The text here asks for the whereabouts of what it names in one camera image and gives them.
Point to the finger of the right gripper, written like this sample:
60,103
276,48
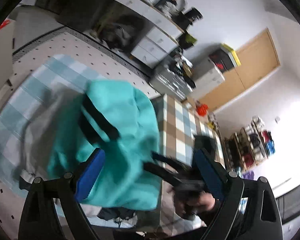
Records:
170,161
175,179

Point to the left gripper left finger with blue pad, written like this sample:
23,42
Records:
39,219

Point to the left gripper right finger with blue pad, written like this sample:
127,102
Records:
261,219

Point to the teal hooded zip jacket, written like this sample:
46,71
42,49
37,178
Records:
119,119

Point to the person's right hand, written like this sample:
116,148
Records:
205,202

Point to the blue white plaid cloth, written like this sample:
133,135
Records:
243,201

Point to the plaid checkered bed sheet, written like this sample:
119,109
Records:
177,125

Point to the purple cloth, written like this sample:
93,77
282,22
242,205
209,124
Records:
249,175

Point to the yellow shoes on floor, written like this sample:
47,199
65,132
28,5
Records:
211,125

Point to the orange plastic bag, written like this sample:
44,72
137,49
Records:
202,109

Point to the wooden shoe rack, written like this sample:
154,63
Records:
249,147

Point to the grey plastic crate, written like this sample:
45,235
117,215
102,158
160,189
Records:
167,82

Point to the folded white garment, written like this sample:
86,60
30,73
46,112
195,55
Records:
38,137

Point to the white dresser with drawers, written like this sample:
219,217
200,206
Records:
160,40

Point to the stacked shoe boxes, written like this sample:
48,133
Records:
225,58

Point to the wooden door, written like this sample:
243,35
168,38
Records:
258,58

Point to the black duffel bag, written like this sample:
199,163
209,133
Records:
121,33

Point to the black hat box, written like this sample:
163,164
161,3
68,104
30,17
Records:
184,20

